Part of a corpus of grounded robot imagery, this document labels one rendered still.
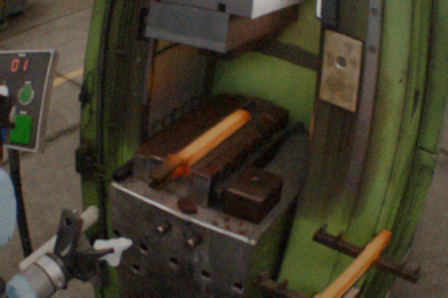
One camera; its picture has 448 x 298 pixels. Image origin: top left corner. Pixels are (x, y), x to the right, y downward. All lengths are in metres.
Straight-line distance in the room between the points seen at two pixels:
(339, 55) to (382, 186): 0.33
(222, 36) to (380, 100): 0.37
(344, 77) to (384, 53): 0.13
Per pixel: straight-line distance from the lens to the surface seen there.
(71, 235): 1.11
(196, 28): 1.33
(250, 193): 1.41
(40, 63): 1.59
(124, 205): 1.53
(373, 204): 1.47
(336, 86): 1.36
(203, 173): 1.44
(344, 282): 1.14
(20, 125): 1.58
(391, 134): 1.39
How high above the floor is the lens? 1.72
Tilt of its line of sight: 28 degrees down
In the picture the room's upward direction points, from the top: 7 degrees clockwise
